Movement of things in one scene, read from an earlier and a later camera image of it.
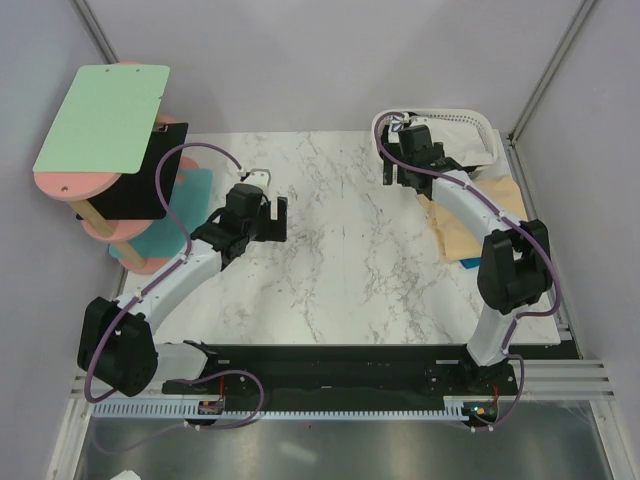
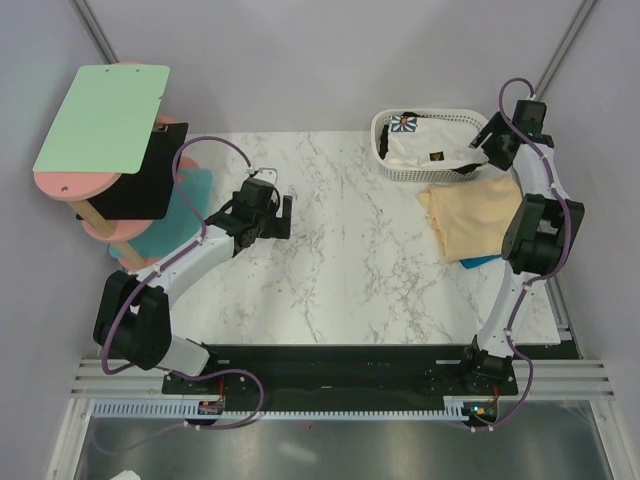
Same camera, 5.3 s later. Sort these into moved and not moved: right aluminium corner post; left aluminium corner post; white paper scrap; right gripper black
Moved: right gripper black
Not moved: right aluminium corner post; white paper scrap; left aluminium corner post
